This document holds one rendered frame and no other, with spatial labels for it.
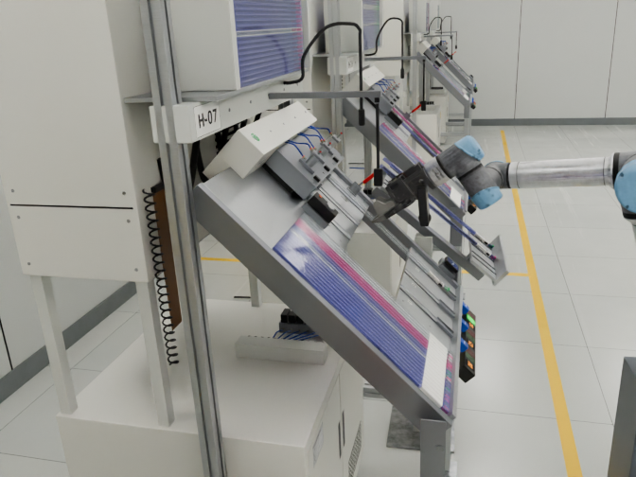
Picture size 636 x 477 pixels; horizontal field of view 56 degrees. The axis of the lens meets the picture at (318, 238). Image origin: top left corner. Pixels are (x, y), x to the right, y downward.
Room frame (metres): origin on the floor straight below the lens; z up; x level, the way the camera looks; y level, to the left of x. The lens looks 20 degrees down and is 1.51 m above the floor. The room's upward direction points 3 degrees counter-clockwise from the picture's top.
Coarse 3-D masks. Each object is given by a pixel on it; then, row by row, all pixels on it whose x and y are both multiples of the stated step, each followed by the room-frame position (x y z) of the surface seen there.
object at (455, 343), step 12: (456, 300) 1.60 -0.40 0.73; (456, 312) 1.51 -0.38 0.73; (456, 324) 1.44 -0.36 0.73; (456, 336) 1.37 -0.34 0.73; (456, 348) 1.31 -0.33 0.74; (456, 360) 1.26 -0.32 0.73; (456, 372) 1.21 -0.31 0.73; (456, 384) 1.16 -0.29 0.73; (456, 396) 1.12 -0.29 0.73; (456, 408) 1.08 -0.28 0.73
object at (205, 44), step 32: (192, 0) 1.27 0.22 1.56; (224, 0) 1.25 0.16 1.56; (192, 32) 1.27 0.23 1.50; (224, 32) 1.25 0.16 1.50; (192, 64) 1.27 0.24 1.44; (224, 64) 1.25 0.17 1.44; (192, 96) 1.18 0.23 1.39; (224, 96) 1.20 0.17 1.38; (288, 320) 1.66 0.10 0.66; (256, 352) 1.50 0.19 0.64; (288, 352) 1.48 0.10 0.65; (320, 352) 1.45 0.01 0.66
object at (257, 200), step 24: (216, 192) 1.21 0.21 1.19; (240, 192) 1.28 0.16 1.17; (264, 192) 1.36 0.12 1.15; (288, 192) 1.44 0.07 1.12; (336, 192) 1.66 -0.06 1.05; (240, 216) 1.19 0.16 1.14; (264, 216) 1.26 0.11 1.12; (288, 216) 1.34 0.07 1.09; (336, 216) 1.53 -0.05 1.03; (360, 216) 1.64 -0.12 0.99; (264, 240) 1.17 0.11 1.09; (336, 240) 1.40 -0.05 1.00
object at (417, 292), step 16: (416, 256) 1.69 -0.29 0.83; (416, 272) 1.59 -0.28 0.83; (432, 272) 1.67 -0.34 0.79; (400, 288) 1.42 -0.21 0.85; (416, 288) 1.50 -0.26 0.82; (432, 288) 1.57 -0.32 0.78; (400, 304) 1.35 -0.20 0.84; (416, 304) 1.41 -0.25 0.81; (432, 304) 1.48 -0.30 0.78; (448, 304) 1.56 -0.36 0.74; (432, 320) 1.40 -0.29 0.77; (448, 320) 1.47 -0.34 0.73; (448, 336) 1.38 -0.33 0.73
